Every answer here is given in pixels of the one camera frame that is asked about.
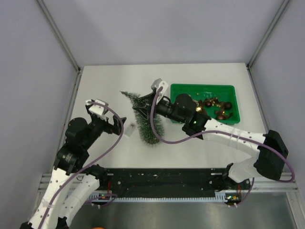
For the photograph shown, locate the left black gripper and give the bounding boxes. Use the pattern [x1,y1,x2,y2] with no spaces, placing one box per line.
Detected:
[83,114,126,149]

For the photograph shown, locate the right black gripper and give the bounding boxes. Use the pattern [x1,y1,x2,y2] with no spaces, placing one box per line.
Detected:
[133,92,186,125]

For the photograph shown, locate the small green christmas tree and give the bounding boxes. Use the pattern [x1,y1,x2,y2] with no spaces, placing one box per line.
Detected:
[121,91,164,146]

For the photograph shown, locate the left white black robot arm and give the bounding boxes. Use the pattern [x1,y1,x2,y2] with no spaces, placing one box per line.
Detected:
[21,114,126,229]

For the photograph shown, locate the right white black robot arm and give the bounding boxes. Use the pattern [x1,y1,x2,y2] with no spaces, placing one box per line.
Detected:
[131,90,295,189]

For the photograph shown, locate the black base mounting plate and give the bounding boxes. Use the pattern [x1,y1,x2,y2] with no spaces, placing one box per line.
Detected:
[98,168,250,198]

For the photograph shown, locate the green plastic tray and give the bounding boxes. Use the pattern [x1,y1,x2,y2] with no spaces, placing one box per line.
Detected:
[170,83,240,125]

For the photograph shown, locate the dark red bauble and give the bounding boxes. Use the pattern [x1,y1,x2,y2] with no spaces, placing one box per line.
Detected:
[224,102,233,110]

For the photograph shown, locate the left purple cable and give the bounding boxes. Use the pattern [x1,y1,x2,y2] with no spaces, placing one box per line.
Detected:
[38,101,124,229]

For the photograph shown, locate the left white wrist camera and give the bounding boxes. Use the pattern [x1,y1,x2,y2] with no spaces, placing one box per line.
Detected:
[85,99,109,121]

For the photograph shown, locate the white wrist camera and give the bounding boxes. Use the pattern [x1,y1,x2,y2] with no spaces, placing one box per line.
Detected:
[85,99,109,121]
[151,78,169,96]

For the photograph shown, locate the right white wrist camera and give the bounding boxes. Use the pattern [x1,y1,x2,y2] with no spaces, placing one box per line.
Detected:
[151,78,169,96]

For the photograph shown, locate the left aluminium frame post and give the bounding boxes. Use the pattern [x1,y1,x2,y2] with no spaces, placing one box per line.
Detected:
[35,0,83,72]

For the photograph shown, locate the aluminium frame post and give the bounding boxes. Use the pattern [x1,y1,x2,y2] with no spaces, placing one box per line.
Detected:
[35,0,83,72]
[246,0,293,69]

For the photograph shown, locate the right aluminium frame post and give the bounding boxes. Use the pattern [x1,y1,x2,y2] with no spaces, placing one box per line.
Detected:
[246,0,293,69]

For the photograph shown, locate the grey slotted cable duct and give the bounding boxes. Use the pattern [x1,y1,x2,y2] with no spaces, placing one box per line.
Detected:
[87,192,240,203]

